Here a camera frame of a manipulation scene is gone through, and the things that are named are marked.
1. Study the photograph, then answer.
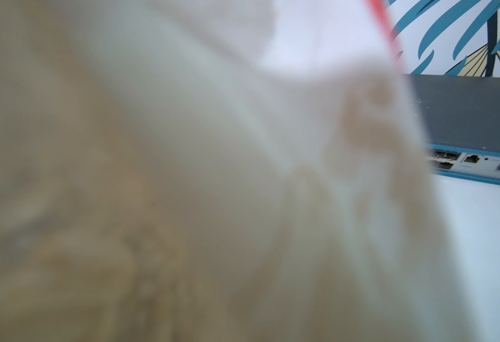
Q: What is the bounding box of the oatmeal bag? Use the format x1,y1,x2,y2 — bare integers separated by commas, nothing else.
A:
0,1,477,341

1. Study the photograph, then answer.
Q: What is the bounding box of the grey network switch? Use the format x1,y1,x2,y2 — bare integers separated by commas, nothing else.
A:
409,75,500,185

